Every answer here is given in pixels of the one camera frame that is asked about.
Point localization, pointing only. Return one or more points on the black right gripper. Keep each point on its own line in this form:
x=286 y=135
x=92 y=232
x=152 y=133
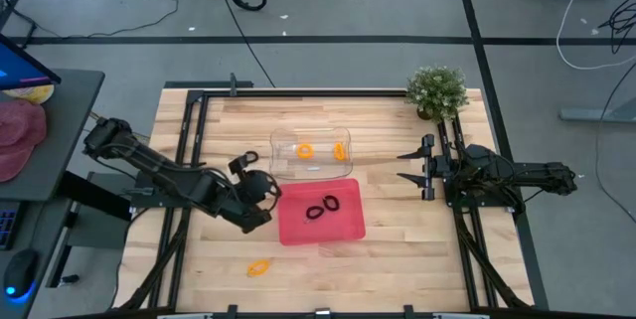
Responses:
x=439 y=167

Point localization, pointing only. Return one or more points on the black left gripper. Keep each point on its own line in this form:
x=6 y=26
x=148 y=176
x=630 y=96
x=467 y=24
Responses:
x=239 y=165

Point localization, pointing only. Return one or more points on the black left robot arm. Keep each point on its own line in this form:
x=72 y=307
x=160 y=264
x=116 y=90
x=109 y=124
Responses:
x=159 y=170

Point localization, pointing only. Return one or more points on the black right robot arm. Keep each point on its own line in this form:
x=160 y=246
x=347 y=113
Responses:
x=522 y=180

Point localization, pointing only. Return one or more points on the small potted green plant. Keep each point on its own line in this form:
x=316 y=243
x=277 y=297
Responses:
x=437 y=91

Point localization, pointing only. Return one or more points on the clear plastic bin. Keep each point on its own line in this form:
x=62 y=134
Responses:
x=318 y=171

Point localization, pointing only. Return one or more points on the red plastic bin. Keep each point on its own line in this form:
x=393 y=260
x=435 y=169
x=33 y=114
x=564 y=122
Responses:
x=320 y=232

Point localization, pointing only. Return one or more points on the grey side desk base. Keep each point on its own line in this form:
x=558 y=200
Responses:
x=94 y=232

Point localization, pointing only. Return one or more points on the dark grey side desk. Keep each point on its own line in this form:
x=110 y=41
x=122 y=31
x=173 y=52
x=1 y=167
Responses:
x=69 y=110

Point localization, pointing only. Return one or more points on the grey desk foot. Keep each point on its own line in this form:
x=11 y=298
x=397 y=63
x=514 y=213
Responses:
x=591 y=114

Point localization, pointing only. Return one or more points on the small black floor object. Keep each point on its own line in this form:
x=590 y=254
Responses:
x=69 y=278

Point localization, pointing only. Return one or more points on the yellow round object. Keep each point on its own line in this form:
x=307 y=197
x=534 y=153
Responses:
x=32 y=94

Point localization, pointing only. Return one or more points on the pink cap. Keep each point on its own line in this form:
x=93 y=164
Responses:
x=17 y=135

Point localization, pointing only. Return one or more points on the computer monitor blue screen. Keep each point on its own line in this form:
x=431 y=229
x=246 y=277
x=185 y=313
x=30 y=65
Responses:
x=20 y=68

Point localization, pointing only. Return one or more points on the black keyboard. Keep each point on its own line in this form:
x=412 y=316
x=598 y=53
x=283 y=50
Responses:
x=6 y=224

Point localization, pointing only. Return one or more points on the black computer mouse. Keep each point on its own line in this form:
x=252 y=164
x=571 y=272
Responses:
x=20 y=271

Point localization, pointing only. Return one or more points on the black aluminium table frame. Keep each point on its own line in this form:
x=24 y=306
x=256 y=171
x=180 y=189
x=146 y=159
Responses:
x=298 y=93

